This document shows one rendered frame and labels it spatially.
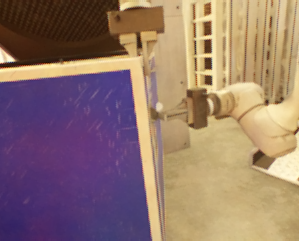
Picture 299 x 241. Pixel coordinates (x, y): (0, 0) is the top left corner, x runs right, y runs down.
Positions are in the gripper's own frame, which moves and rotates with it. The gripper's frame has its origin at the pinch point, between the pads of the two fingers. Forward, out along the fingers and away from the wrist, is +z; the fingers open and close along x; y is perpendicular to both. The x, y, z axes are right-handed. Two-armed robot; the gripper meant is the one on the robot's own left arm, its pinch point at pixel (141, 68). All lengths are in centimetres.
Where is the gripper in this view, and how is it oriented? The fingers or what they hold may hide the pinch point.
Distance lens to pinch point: 55.2
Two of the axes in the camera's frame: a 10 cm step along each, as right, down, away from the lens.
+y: -0.6, 1.5, -9.9
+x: 9.9, -0.8, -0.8
